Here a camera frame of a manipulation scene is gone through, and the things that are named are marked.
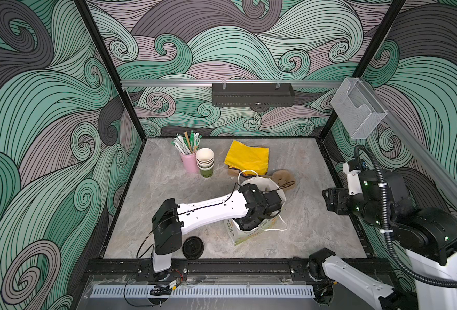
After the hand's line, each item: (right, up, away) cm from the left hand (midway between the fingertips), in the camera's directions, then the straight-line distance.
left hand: (243, 220), depth 73 cm
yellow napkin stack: (+6, +22, +31) cm, 38 cm away
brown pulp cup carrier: (+23, +13, +25) cm, 36 cm away
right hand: (+26, +14, -16) cm, 33 cm away
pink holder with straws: (-26, +29, +24) cm, 46 cm away
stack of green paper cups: (-17, +22, +17) cm, 32 cm away
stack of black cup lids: (-21, -13, +4) cm, 25 cm away
